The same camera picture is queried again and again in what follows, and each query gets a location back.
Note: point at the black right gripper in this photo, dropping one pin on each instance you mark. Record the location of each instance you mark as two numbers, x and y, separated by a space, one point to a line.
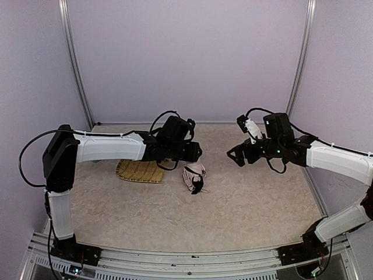
243 153

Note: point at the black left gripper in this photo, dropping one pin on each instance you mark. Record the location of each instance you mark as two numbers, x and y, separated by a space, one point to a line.
197 181

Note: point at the pink and black umbrella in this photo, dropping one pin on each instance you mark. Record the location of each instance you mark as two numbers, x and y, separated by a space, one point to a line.
193 175

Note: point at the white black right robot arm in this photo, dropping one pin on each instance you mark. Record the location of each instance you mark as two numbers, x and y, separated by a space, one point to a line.
279 142

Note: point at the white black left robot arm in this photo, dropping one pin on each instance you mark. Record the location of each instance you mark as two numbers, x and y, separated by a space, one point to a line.
173 141

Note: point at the woven bamboo tray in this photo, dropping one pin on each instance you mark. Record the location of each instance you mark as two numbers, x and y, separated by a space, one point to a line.
139 172

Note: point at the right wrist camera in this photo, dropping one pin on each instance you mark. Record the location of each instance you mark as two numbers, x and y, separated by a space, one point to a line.
249 127

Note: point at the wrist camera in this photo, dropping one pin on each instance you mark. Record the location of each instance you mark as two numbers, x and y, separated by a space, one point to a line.
249 127
191 129

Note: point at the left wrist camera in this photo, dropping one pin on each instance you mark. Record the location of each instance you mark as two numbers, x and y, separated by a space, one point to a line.
191 129

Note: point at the aluminium front rail base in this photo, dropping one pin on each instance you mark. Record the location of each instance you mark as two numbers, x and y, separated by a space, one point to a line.
114 263

